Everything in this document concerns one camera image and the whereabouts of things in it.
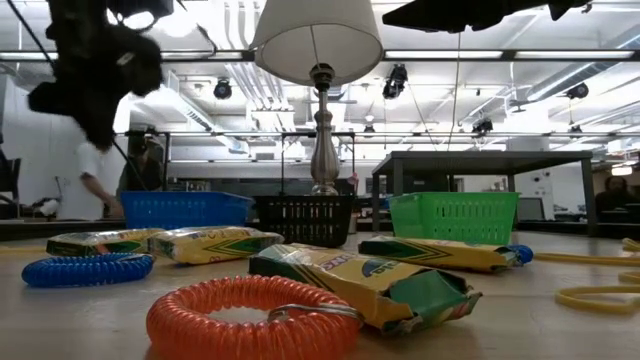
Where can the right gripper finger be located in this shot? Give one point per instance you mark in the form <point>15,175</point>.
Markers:
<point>435,17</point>

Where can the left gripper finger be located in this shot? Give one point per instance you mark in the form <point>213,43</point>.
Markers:
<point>97,130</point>

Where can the plastic-wrapped crayon pack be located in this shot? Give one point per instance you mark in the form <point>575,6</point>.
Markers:
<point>215,245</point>
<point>95,242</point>

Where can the black plastic slotted basket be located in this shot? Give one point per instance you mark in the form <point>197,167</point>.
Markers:
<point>305,220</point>

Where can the yellow Crayola crayon box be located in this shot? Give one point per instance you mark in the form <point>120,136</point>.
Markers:
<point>440,252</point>

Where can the yellow rubber band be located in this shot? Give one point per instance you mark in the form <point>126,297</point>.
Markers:
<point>630,276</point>
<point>575,258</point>
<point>561,298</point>
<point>631,244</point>

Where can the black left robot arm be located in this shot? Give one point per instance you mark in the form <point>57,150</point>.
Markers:
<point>140,6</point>

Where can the person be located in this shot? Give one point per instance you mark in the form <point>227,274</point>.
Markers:
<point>616,192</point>
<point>75,200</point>
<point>142,172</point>

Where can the black ceiling spotlight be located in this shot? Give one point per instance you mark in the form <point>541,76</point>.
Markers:
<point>222,90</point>
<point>395,80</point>
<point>578,91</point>
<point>483,126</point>

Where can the small white object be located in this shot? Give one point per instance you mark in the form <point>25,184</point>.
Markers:
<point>50,207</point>

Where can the dark monitor screen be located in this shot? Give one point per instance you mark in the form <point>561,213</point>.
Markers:
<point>7,175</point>

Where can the white shade silver table lamp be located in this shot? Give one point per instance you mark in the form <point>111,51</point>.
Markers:
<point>320,30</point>

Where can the blue plastic slotted basket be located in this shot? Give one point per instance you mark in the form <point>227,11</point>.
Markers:
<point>185,210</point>

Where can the green plastic slotted basket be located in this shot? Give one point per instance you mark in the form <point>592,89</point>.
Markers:
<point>455,217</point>

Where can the grey monitor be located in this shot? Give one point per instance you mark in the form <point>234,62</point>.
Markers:
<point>531,209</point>

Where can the black metal rack frame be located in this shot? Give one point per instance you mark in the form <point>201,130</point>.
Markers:
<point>282,165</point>

